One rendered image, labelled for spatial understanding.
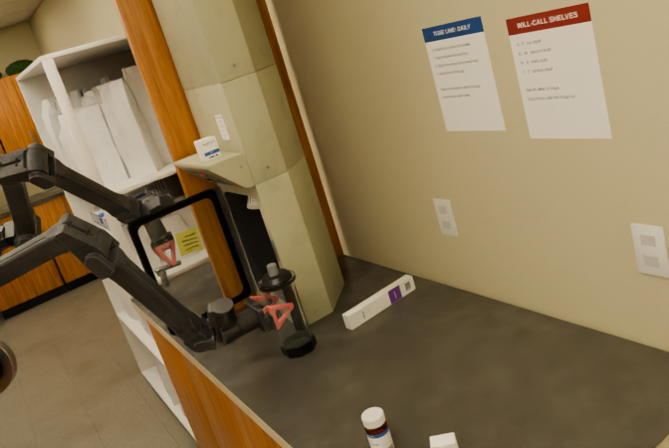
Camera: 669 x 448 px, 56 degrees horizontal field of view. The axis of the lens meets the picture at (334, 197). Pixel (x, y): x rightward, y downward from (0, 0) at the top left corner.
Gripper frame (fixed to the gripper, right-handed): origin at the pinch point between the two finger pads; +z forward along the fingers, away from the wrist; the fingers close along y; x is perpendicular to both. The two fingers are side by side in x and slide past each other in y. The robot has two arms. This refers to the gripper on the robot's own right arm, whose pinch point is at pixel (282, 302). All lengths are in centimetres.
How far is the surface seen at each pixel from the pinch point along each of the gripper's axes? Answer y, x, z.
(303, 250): 9.7, -7.5, 15.2
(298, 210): 9.6, -19.5, 17.7
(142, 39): 46, -80, 2
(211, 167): 9.4, -41.1, -3.0
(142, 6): 46, -90, 6
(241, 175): 9.5, -35.9, 4.4
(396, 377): -36.7, 15.5, 7.7
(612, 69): -77, -45, 51
